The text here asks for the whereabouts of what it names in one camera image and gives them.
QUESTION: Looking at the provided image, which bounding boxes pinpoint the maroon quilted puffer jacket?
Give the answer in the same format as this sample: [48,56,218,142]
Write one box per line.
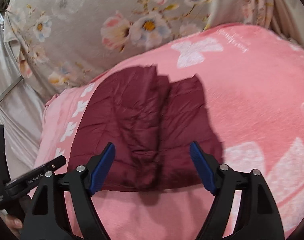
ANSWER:
[68,66,223,191]

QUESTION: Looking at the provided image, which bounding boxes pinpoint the person's left hand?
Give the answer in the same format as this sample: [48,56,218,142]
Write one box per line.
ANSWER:
[4,215,23,239]

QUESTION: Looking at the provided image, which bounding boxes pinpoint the silver grey curtain fabric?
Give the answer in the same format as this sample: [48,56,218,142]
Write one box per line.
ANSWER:
[0,23,44,178]

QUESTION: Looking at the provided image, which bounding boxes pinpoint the grey floral bed sheet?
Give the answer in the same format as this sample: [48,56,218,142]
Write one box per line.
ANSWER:
[4,0,273,99]

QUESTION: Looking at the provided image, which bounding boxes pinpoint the pink fleece blanket white prints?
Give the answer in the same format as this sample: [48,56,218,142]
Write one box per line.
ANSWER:
[35,24,304,239]

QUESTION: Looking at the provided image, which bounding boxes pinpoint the beige curtain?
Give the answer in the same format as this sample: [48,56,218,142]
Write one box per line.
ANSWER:
[271,0,304,49]

